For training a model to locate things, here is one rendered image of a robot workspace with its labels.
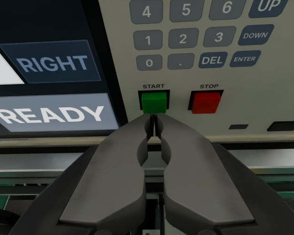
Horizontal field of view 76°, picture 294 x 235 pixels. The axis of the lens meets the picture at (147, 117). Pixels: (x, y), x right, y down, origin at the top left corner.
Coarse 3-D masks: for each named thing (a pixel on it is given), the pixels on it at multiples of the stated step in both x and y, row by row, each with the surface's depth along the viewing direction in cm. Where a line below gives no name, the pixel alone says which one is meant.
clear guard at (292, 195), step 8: (152, 184) 22; (160, 184) 22; (272, 184) 21; (280, 184) 21; (288, 184) 21; (152, 192) 22; (160, 192) 22; (280, 192) 21; (288, 192) 21; (152, 200) 21; (160, 200) 21; (288, 200) 20; (152, 208) 21; (160, 208) 21; (152, 216) 20; (160, 216) 20; (144, 224) 20; (152, 224) 20; (160, 224) 20; (168, 224) 20; (136, 232) 19; (144, 232) 19; (152, 232) 19; (160, 232) 19; (168, 232) 19; (176, 232) 19
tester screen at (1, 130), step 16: (0, 0) 9; (16, 0) 9; (32, 0) 9; (48, 0) 9; (64, 0) 9; (80, 0) 9; (0, 16) 9; (16, 16) 9; (32, 16) 9; (48, 16) 9; (64, 16) 9; (80, 16) 9; (0, 32) 10; (16, 32) 10; (32, 32) 10; (48, 32) 10; (64, 32) 10; (80, 32) 10; (96, 64) 11; (0, 96) 14; (0, 128) 18
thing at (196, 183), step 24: (168, 120) 11; (168, 144) 9; (192, 144) 9; (168, 168) 8; (192, 168) 8; (216, 168) 8; (168, 192) 7; (192, 192) 7; (216, 192) 7; (168, 216) 7; (192, 216) 6; (216, 216) 6; (240, 216) 6
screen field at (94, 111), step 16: (16, 96) 14; (32, 96) 14; (48, 96) 14; (64, 96) 14; (80, 96) 14; (96, 96) 14; (0, 112) 16; (16, 112) 16; (32, 112) 16; (48, 112) 15; (64, 112) 15; (80, 112) 15; (96, 112) 15; (112, 112) 15; (16, 128) 18; (32, 128) 18; (48, 128) 18; (64, 128) 18; (80, 128) 18; (96, 128) 17; (112, 128) 17
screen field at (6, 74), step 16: (0, 48) 11; (16, 48) 11; (32, 48) 11; (48, 48) 11; (64, 48) 11; (80, 48) 11; (0, 64) 11; (16, 64) 11; (32, 64) 11; (48, 64) 11; (64, 64) 11; (80, 64) 11; (0, 80) 13; (16, 80) 13; (32, 80) 13; (48, 80) 13; (64, 80) 13; (80, 80) 12; (96, 80) 12
